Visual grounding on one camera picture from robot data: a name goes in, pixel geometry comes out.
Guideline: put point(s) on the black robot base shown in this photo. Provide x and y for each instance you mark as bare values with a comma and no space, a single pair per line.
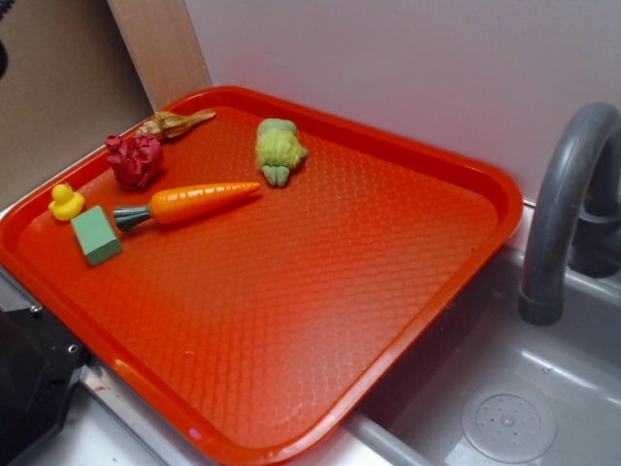
41,363

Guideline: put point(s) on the red plastic tray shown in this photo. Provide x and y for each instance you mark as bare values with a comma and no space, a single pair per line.
256,329

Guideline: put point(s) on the green plush toy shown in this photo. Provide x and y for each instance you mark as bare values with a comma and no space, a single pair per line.
278,150

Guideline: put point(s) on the orange toy carrot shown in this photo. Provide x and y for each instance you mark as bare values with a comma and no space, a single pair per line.
182,203

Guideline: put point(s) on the striped tan seashell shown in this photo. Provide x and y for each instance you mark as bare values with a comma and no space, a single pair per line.
166,125

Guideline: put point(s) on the crumpled red paper ball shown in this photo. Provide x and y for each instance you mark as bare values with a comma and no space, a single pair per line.
136,160

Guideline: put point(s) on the green foam block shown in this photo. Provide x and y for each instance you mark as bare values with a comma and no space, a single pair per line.
96,236

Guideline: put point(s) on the grey toy sink basin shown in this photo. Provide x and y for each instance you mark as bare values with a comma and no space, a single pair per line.
483,387

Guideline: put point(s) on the yellow rubber duck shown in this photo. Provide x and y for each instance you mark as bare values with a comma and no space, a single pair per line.
66,203

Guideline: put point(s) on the wooden plank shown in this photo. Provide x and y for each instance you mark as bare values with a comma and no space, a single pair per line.
162,43

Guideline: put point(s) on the grey toy faucet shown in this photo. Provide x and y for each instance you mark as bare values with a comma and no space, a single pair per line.
576,222

